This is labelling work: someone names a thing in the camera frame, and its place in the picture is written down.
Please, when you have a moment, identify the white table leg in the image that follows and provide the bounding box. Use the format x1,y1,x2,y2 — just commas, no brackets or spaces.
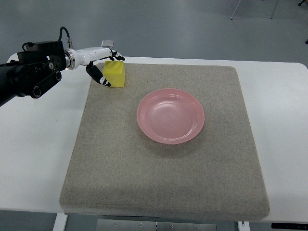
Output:
238,221,250,231
52,213,68,231

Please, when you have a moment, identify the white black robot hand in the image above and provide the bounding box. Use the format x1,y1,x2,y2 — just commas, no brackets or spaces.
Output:
64,47,125,87

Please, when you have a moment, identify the white table leg left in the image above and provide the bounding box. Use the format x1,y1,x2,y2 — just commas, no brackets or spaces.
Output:
52,213,68,231

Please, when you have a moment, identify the clear floor socket cover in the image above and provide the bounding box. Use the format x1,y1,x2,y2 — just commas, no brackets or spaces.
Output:
101,39,114,49

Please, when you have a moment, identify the pink plate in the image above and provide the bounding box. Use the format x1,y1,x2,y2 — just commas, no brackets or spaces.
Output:
136,89,205,145

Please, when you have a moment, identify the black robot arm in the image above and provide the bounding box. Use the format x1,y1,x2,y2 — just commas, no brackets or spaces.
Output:
0,26,72,105

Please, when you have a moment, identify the white table leg right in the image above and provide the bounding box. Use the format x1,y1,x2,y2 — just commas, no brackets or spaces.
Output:
238,221,250,231

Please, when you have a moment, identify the beige fabric mat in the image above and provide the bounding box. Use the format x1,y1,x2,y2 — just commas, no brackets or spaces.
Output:
60,64,270,221

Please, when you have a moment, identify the yellow block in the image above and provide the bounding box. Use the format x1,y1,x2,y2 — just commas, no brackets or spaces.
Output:
103,61,126,88

